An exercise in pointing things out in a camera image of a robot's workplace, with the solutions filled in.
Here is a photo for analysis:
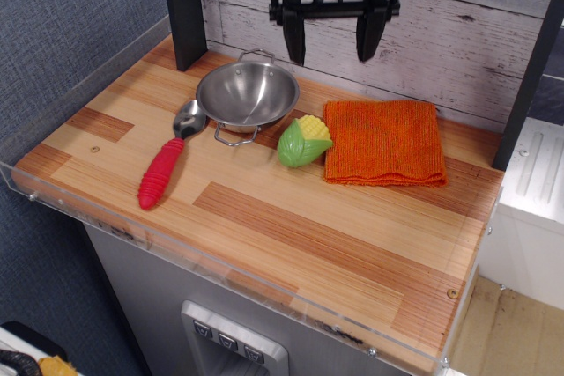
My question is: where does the stainless steel pot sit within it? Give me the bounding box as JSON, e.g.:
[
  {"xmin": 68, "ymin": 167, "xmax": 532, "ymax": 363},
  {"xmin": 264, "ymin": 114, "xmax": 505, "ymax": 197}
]
[{"xmin": 196, "ymin": 48, "xmax": 300, "ymax": 147}]

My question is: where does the toy corn cob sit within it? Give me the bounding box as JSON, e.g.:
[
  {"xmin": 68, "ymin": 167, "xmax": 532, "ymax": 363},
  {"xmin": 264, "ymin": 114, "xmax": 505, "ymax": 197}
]
[{"xmin": 277, "ymin": 115, "xmax": 333, "ymax": 168}]

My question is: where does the orange folded cloth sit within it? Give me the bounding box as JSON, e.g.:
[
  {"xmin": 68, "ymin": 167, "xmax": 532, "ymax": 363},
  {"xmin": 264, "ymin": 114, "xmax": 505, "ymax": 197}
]
[{"xmin": 323, "ymin": 100, "xmax": 448, "ymax": 188}]

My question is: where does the white toy sink unit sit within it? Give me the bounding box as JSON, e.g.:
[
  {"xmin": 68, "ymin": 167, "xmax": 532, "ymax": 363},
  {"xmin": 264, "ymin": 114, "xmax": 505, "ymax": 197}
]
[{"xmin": 478, "ymin": 118, "xmax": 563, "ymax": 309}]

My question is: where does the grey toy fridge cabinet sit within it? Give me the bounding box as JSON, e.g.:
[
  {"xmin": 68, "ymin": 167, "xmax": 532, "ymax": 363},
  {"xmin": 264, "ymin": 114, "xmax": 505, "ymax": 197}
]
[{"xmin": 85, "ymin": 226, "xmax": 401, "ymax": 375}]

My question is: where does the clear acrylic guard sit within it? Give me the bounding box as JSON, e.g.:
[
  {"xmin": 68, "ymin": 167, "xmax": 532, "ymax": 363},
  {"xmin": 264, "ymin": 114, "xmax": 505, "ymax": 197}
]
[{"xmin": 13, "ymin": 5, "xmax": 508, "ymax": 375}]

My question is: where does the silver dispenser panel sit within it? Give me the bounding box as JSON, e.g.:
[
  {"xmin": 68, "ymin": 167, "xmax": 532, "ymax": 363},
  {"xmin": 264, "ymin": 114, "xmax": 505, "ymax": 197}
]
[{"xmin": 181, "ymin": 300, "xmax": 289, "ymax": 375}]

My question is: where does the yellow black object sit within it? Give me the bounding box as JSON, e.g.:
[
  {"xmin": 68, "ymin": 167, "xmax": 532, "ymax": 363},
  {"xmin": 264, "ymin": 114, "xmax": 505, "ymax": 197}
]
[{"xmin": 1, "ymin": 350, "xmax": 79, "ymax": 376}]

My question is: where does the left dark vertical post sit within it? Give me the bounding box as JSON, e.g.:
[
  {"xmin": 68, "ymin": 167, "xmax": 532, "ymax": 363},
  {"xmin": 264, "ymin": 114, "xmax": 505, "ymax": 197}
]
[{"xmin": 167, "ymin": 0, "xmax": 207, "ymax": 71}]

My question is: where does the dark vertical post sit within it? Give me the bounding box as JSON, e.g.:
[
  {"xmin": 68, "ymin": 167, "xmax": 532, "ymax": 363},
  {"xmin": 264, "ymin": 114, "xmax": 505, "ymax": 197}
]
[
  {"xmin": 167, "ymin": 0, "xmax": 207, "ymax": 71},
  {"xmin": 492, "ymin": 0, "xmax": 563, "ymax": 171}
]

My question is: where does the red handled metal spoon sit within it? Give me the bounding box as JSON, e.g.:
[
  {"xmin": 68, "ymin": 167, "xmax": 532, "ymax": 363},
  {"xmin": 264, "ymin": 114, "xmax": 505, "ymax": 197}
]
[{"xmin": 137, "ymin": 100, "xmax": 208, "ymax": 210}]

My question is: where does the right dark vertical post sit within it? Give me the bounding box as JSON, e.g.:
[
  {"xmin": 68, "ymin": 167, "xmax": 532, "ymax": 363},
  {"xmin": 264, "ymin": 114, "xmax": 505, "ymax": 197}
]
[{"xmin": 492, "ymin": 0, "xmax": 563, "ymax": 171}]

